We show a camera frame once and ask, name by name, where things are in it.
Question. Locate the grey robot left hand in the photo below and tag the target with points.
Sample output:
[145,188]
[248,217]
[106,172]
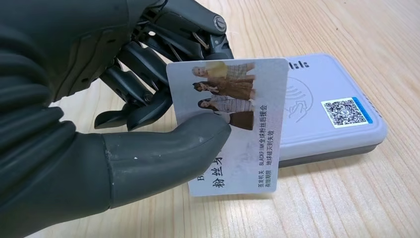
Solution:
[65,33]

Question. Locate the white photo ID card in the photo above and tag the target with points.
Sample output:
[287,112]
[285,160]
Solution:
[256,157]

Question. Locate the white grey card reader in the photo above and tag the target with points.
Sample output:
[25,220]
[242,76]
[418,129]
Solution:
[315,138]

